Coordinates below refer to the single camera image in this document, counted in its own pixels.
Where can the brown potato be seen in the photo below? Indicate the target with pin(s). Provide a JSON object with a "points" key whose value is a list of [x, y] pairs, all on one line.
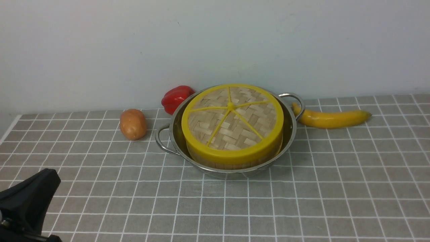
{"points": [[133, 124]]}

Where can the yellow bamboo steamer basket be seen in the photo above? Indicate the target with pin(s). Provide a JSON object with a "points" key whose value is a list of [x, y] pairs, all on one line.
{"points": [[235, 162]]}

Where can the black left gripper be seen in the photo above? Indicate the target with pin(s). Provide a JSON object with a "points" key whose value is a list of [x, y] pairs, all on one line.
{"points": [[24, 207]]}

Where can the yellow banana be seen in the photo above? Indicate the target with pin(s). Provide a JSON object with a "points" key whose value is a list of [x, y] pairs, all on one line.
{"points": [[334, 120]]}

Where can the yellow bamboo steamer lid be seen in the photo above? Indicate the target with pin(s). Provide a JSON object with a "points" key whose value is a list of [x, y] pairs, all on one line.
{"points": [[232, 117]]}

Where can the red bell pepper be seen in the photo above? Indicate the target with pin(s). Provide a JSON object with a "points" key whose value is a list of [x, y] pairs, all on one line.
{"points": [[173, 98]]}

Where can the stainless steel pot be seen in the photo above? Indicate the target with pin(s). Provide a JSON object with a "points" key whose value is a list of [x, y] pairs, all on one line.
{"points": [[171, 139]]}

